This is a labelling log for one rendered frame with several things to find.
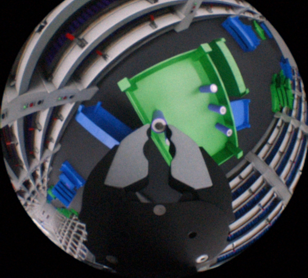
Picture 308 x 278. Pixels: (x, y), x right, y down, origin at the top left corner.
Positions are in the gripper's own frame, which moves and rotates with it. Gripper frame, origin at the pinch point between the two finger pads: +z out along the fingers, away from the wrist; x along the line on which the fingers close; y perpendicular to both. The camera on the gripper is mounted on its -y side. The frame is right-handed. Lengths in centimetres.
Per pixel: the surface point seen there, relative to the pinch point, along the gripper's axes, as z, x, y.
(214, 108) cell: 10.9, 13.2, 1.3
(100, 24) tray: 18.8, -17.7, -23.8
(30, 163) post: -6, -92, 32
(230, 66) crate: 31.3, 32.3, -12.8
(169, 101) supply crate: 14.6, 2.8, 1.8
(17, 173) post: -26, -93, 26
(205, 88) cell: 11.6, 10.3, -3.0
